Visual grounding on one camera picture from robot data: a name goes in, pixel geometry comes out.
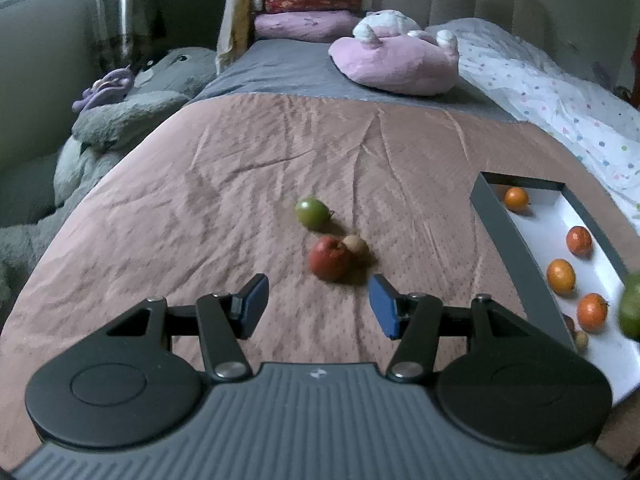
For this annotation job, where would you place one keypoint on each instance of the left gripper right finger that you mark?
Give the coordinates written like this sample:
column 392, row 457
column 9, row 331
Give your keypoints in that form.
column 411, row 319

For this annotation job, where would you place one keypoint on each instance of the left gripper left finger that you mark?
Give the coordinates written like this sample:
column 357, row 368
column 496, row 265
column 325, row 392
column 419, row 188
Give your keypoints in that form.
column 224, row 320

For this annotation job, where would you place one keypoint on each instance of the small tan longan fruit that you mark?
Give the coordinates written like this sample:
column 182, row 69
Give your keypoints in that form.
column 357, row 246

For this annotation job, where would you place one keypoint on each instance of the green fruit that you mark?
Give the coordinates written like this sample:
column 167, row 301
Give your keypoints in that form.
column 313, row 214
column 629, row 308

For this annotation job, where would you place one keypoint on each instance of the dark red apple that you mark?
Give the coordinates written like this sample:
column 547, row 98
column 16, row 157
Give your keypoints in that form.
column 569, row 322

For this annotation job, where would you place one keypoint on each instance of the small orange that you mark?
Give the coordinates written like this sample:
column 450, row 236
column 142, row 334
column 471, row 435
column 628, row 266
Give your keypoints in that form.
column 516, row 199

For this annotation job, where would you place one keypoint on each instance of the tan longan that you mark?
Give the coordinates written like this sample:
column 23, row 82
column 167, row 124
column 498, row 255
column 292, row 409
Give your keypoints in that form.
column 581, row 341

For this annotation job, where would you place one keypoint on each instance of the small orange tomato fruit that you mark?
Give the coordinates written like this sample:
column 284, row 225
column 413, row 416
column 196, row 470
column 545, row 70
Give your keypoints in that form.
column 592, row 311

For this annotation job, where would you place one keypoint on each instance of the red-orange fruit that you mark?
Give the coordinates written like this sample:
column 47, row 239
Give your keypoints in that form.
column 579, row 241

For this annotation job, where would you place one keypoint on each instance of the brown quilted bed cover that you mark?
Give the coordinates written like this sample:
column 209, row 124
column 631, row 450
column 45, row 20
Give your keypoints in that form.
column 207, row 201

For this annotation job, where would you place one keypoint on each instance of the black box with white inside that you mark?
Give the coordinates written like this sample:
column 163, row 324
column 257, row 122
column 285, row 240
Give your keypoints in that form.
column 556, row 254

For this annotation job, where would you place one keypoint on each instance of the grey plush toy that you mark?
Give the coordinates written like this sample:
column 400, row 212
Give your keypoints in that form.
column 99, row 139

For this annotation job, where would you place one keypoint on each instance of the grey bed sheet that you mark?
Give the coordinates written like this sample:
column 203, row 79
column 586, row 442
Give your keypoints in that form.
column 298, row 68

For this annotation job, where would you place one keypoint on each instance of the purple plush toy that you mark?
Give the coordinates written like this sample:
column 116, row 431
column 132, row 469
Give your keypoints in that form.
column 110, row 89

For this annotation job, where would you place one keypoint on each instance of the white polka dot duvet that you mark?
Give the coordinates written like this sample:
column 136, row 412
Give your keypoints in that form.
column 598, row 128

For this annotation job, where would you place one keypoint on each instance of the pink plush pillow toy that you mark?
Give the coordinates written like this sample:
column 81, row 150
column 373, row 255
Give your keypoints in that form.
column 388, row 51

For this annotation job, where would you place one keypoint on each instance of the stacked pink and red pillows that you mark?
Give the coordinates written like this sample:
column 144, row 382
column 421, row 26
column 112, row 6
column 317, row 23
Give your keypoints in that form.
column 307, row 20

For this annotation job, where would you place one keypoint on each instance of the patterned curtain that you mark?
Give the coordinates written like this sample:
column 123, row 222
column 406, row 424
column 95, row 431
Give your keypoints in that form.
column 121, row 31

